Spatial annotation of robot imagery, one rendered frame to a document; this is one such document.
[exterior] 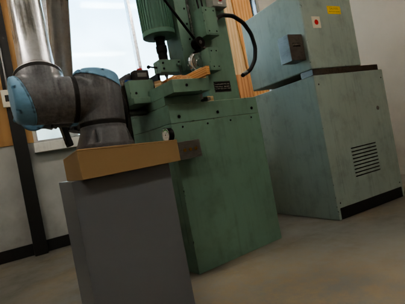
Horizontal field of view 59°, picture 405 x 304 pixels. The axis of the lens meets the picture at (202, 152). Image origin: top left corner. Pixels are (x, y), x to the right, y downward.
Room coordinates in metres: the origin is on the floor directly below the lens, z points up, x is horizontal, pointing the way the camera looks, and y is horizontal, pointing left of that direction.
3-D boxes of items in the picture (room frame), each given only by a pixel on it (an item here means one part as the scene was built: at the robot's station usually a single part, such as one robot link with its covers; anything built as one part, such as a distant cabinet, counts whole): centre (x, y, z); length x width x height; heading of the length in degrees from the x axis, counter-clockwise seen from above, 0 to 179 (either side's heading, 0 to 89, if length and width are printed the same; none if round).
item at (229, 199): (2.00, 0.02, 0.35); 0.58 x 0.45 x 0.71; 126
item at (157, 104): (1.89, 0.16, 0.82); 0.40 x 0.21 x 0.04; 36
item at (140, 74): (1.81, 0.27, 0.99); 0.13 x 0.11 x 0.06; 36
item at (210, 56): (1.91, -0.13, 1.02); 0.09 x 0.07 x 0.12; 36
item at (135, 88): (1.82, 0.27, 0.91); 0.15 x 0.14 x 0.09; 36
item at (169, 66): (1.94, 0.10, 1.03); 0.14 x 0.07 x 0.09; 126
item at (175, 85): (1.87, 0.21, 0.87); 0.61 x 0.30 x 0.06; 36
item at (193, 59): (1.90, -0.06, 1.02); 0.12 x 0.03 x 0.12; 126
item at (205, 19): (1.93, -0.15, 1.22); 0.09 x 0.08 x 0.15; 126
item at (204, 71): (1.89, 0.09, 0.92); 0.62 x 0.02 x 0.04; 36
